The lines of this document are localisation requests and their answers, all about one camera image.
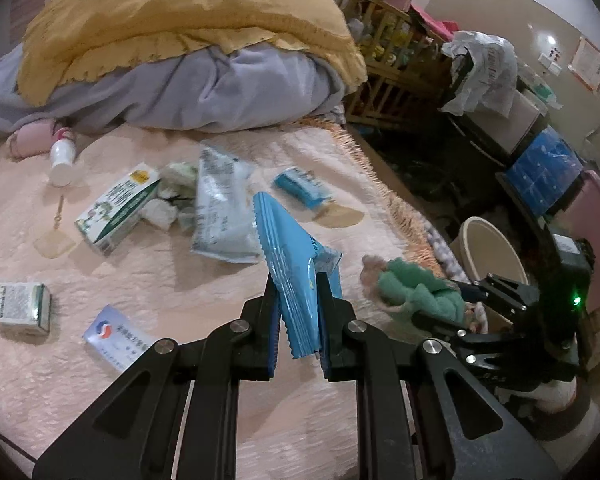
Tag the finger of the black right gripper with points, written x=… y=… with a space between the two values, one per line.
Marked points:
x=502 y=295
x=460 y=338

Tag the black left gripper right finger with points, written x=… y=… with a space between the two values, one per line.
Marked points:
x=421 y=414

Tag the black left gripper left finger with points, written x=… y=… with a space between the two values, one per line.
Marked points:
x=173 y=413

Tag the green cloth rag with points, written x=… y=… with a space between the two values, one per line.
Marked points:
x=403 y=288

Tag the white blue medicine box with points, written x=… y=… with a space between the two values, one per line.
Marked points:
x=113 y=336

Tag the green white medicine box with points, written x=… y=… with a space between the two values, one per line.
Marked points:
x=25 y=307

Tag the blue foil wrapper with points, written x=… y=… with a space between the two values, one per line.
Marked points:
x=295 y=258

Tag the green white milk carton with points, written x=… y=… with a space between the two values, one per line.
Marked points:
x=111 y=217

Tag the white tissue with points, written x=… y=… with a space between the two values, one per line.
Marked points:
x=175 y=201

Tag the beige trash bin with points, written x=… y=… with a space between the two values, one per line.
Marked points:
x=481 y=248

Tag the pink storage bin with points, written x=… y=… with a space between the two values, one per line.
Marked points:
x=582 y=220

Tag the blue plastic wrapped pack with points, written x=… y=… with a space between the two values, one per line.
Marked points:
x=544 y=171

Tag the grey white plastic package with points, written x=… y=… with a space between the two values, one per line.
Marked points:
x=225 y=228

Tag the white plastic bag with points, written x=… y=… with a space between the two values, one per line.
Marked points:
x=484 y=73

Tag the small blue tissue pack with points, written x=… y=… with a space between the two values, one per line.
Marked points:
x=303 y=186

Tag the wooden baby crib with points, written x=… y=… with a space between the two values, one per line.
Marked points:
x=406 y=68

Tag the white plastic bottle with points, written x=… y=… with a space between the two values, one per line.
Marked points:
x=62 y=158

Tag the pink cloth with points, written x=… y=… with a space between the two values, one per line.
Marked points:
x=37 y=138

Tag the lavender grey duvet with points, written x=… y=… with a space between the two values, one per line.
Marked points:
x=206 y=90

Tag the yellow blanket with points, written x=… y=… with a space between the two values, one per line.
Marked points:
x=84 y=40

